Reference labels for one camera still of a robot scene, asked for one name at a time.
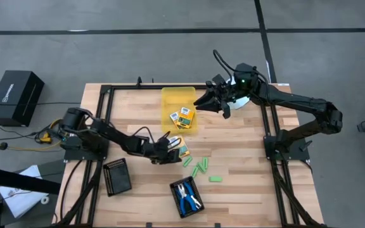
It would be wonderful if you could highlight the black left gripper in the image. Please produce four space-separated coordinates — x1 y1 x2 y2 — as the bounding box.
150 136 183 165

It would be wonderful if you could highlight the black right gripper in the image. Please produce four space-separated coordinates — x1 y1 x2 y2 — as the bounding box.
193 74 238 120

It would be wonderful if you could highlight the black slotted basket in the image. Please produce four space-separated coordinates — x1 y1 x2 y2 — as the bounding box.
169 176 206 220
102 157 133 198

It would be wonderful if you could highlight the yellow transparent plastic tray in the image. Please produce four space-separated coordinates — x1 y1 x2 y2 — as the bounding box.
160 86 200 134

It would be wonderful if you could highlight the white paper sheet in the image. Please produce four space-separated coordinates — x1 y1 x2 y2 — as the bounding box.
0 164 49 219

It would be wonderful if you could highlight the dark side desk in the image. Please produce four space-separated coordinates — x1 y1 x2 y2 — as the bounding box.
0 158 66 228

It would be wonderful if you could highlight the black computer box with logo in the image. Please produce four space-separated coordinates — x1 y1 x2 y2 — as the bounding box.
0 70 46 127

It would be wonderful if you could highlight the black left wrist camera cable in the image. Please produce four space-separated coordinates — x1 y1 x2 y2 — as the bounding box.
131 125 155 144

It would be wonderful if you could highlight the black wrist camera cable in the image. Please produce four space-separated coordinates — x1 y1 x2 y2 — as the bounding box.
213 49 243 77
131 125 155 144

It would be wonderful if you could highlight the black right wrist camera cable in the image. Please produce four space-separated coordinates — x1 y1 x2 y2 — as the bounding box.
213 49 243 77

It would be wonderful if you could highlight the black aluminium table frame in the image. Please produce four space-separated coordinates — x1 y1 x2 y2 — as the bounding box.
51 82 329 228

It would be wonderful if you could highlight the yellow cable with connector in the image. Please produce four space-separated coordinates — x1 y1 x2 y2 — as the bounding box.
6 117 63 152

